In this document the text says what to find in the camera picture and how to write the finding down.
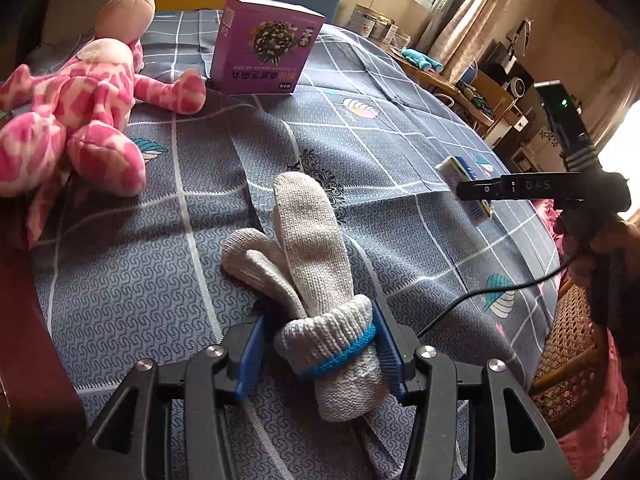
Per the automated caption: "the grey knit glove blue cuff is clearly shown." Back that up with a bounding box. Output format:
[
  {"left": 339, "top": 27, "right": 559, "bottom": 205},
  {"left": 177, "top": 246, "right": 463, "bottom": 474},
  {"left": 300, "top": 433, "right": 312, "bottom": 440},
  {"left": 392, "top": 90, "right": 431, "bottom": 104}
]
[{"left": 221, "top": 171, "right": 388, "bottom": 422}]

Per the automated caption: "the person's right hand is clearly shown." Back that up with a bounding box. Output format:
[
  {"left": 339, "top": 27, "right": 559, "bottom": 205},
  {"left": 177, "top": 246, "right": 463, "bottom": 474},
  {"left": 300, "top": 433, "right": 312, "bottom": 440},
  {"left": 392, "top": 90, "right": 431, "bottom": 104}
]
[{"left": 553, "top": 217, "right": 639, "bottom": 288}]

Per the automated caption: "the small tissue packet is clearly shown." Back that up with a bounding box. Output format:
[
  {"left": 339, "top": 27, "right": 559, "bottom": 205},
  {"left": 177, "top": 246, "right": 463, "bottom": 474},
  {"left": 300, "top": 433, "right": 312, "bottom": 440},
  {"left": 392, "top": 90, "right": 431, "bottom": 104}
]
[{"left": 436, "top": 155, "right": 494, "bottom": 226}]

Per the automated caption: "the wooden side table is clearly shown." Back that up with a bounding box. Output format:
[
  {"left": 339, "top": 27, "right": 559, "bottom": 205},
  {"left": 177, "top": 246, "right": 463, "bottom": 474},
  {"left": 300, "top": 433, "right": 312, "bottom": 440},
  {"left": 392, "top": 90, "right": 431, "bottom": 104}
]
[{"left": 344, "top": 4, "right": 532, "bottom": 149}]

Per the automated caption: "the wicker chair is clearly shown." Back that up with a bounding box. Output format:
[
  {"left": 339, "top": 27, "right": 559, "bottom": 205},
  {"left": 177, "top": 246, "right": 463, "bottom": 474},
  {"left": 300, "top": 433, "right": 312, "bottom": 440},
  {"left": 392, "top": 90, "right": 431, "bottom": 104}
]
[{"left": 529, "top": 280, "right": 608, "bottom": 438}]

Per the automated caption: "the gold tin box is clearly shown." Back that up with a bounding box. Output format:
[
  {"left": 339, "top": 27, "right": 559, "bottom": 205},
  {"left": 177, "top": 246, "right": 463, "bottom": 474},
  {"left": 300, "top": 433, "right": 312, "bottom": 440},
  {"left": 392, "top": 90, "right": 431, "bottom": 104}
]
[{"left": 1, "top": 198, "right": 86, "bottom": 479}]

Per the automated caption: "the teal cloth on table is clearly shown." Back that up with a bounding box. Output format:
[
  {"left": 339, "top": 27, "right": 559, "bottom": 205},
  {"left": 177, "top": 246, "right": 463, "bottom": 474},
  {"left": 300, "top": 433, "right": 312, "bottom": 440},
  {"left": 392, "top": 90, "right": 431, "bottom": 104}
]
[{"left": 400, "top": 48, "right": 444, "bottom": 74}]

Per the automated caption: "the pink spotted plush giraffe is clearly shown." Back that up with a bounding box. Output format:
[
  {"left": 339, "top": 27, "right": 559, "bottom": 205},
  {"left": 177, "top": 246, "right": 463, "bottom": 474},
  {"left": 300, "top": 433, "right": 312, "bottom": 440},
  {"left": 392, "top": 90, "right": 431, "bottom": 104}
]
[{"left": 1, "top": 0, "right": 206, "bottom": 246}]

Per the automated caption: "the purple cardboard box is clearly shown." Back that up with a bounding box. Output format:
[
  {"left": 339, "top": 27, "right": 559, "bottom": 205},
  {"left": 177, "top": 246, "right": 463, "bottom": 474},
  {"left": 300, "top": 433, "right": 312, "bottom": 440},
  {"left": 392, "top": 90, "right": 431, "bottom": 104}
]
[{"left": 209, "top": 0, "right": 324, "bottom": 94}]

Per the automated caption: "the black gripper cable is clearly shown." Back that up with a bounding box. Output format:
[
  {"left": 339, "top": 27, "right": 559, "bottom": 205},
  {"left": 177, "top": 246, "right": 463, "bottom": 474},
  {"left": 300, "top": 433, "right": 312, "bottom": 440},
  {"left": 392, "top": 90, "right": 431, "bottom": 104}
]
[{"left": 416, "top": 251, "right": 582, "bottom": 340}]

